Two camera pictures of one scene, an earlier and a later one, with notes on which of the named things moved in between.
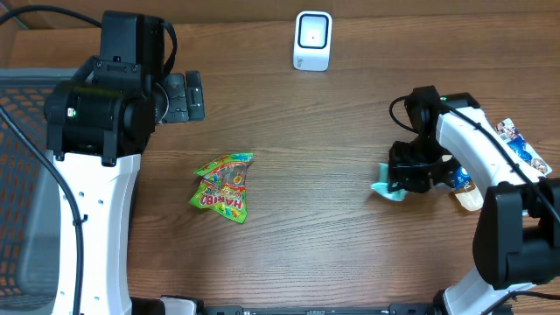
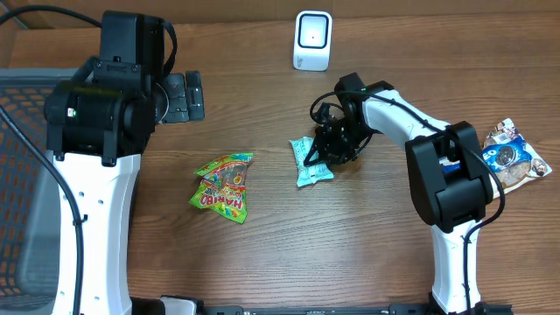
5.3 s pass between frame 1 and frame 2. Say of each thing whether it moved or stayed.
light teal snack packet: moved
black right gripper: moved
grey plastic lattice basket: stayed
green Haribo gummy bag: stayed
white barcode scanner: stayed
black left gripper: stayed
